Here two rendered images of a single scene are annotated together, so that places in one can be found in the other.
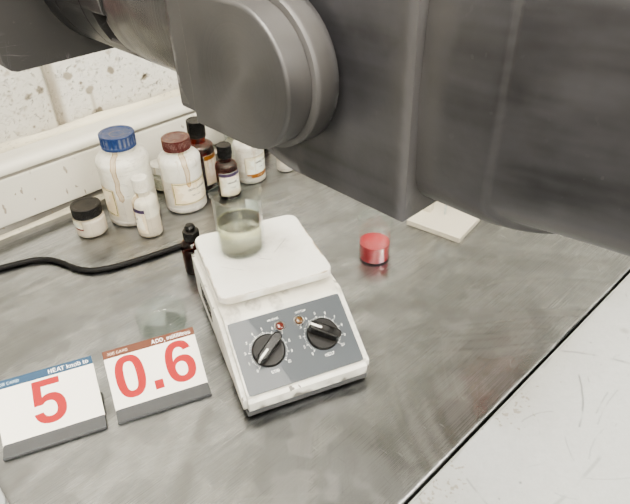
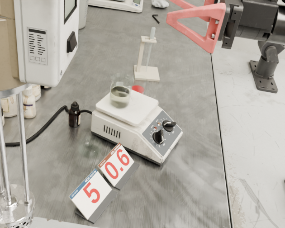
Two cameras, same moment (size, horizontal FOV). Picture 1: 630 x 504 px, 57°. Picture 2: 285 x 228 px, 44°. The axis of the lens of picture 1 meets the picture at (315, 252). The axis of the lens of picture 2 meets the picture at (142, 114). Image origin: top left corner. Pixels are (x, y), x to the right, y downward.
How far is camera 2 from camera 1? 0.57 m
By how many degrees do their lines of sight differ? 38
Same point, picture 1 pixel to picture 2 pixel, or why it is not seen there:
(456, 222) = (152, 73)
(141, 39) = (284, 38)
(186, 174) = not seen: hidden behind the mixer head
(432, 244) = (151, 84)
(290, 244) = (134, 97)
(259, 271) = (137, 110)
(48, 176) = not seen: outside the picture
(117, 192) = (10, 98)
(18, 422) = (87, 207)
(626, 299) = (220, 86)
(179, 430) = (143, 181)
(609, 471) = (257, 135)
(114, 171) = not seen: hidden behind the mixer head
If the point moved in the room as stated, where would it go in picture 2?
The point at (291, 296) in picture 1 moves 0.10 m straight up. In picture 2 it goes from (150, 116) to (158, 81)
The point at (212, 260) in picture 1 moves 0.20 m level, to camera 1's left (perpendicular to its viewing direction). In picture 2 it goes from (115, 111) to (36, 143)
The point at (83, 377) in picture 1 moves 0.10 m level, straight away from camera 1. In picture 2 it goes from (97, 178) to (54, 163)
